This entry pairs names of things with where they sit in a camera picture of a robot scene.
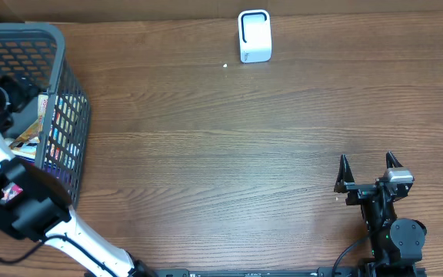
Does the grey plastic mesh basket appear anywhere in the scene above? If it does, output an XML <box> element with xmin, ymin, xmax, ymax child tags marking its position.
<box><xmin>0</xmin><ymin>23</ymin><xmax>92</xmax><ymax>204</ymax></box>

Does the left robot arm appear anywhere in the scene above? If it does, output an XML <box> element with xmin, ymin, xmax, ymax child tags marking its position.
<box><xmin>0</xmin><ymin>77</ymin><xmax>155</xmax><ymax>276</ymax></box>

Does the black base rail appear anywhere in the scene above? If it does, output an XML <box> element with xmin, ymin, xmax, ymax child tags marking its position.
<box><xmin>153</xmin><ymin>266</ymin><xmax>427</xmax><ymax>277</ymax></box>

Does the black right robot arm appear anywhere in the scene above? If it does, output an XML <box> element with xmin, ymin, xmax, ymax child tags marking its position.
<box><xmin>331</xmin><ymin>152</ymin><xmax>428</xmax><ymax>276</ymax></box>

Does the yellow blue snack bag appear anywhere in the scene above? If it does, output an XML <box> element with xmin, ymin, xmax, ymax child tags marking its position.
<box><xmin>7</xmin><ymin>95</ymin><xmax>48</xmax><ymax>161</ymax></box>

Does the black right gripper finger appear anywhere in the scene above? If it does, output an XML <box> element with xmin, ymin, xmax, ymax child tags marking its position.
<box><xmin>334</xmin><ymin>154</ymin><xmax>355</xmax><ymax>193</ymax></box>
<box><xmin>385</xmin><ymin>151</ymin><xmax>402</xmax><ymax>169</ymax></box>

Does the pink purple sanitary pad pack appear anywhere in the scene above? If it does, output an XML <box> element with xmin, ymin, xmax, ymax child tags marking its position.
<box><xmin>0</xmin><ymin>183</ymin><xmax>23</xmax><ymax>204</ymax></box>

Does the white barcode scanner stand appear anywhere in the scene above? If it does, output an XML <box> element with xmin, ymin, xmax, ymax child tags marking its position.
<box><xmin>238</xmin><ymin>9</ymin><xmax>272</xmax><ymax>64</ymax></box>

